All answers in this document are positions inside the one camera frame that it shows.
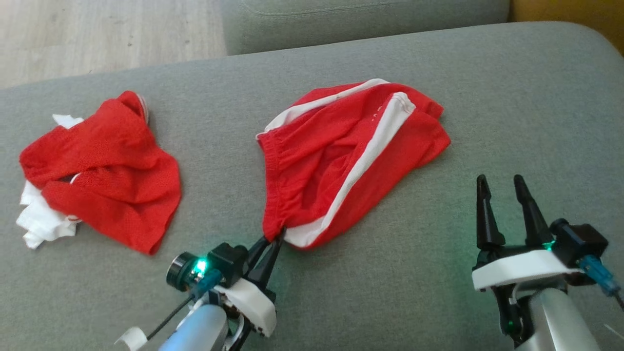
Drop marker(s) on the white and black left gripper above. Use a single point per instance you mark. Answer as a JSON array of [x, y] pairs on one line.
[[253, 304]]

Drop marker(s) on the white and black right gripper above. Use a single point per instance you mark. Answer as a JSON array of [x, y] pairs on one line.
[[516, 268]]

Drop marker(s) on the red shorts with white stripe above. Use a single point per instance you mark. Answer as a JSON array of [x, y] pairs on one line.
[[317, 161]]

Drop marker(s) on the red and white sports jersey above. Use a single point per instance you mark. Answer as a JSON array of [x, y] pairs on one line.
[[107, 161]]

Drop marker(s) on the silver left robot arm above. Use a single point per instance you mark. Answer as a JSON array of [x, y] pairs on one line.
[[200, 331]]

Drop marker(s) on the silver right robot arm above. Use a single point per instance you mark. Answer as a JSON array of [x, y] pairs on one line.
[[555, 321]]

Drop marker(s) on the large grey sofa seat cushion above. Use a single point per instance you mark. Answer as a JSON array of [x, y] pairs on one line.
[[365, 292]]

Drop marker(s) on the yellow sofa backrest cushion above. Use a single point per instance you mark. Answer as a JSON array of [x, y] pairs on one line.
[[575, 19]]

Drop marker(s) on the grey sofa cushion with piping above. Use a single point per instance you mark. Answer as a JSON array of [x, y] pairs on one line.
[[365, 24]]

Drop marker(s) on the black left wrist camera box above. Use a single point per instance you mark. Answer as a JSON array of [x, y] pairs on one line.
[[226, 258]]

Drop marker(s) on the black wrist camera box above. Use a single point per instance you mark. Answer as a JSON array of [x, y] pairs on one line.
[[580, 241], [226, 258]]

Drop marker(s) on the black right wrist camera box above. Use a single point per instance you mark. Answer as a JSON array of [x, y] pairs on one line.
[[580, 241]]

